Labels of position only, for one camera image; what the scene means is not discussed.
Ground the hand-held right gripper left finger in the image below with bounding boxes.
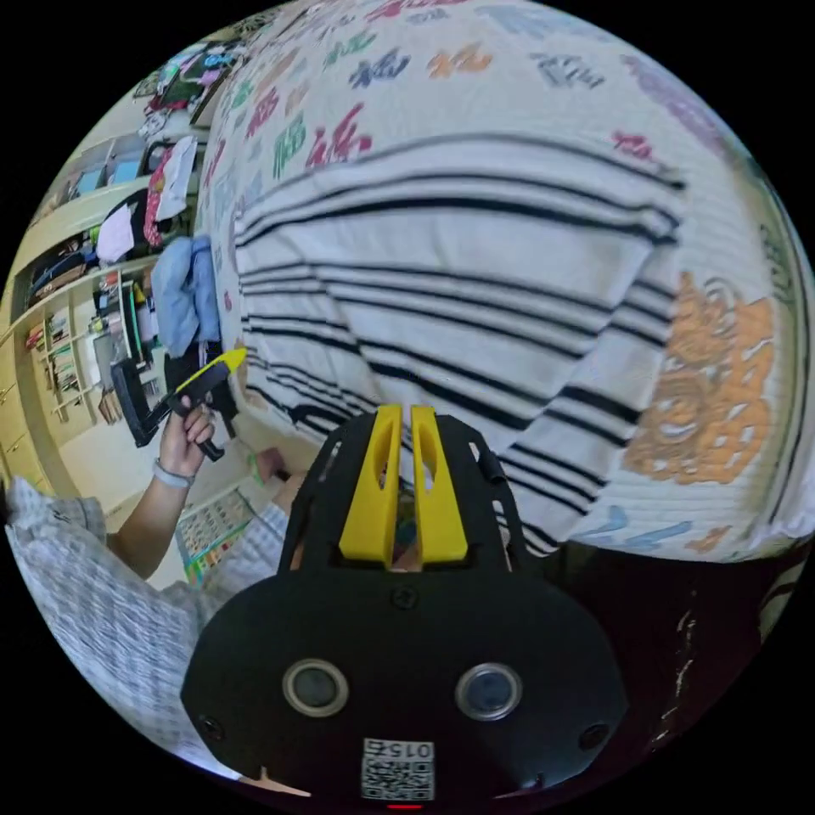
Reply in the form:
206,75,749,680
339,404,403,569

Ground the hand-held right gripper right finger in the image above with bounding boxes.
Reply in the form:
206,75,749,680
411,405,472,565

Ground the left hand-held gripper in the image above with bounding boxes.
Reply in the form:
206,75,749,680
165,346,250,462

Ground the black and white striped shirt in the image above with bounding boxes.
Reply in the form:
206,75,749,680
231,132,690,556

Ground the person's left forearm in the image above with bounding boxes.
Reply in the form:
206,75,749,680
106,459,196,581

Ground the person's left hand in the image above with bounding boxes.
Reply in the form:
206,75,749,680
157,404,217,479

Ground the person's right hand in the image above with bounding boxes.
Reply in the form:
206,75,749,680
246,445,314,510

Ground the pile of clothes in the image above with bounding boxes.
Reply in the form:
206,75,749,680
151,233,222,359

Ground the colourful floor mat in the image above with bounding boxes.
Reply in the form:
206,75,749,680
174,488,257,588

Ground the open shelf with clothes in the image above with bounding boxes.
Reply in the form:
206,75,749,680
0,130,215,485

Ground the person's body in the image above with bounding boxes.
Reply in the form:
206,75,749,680
0,474,291,781

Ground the bed with printed quilt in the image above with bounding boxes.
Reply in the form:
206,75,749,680
194,0,815,759

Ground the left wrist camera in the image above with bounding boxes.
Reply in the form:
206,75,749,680
110,358,168,449

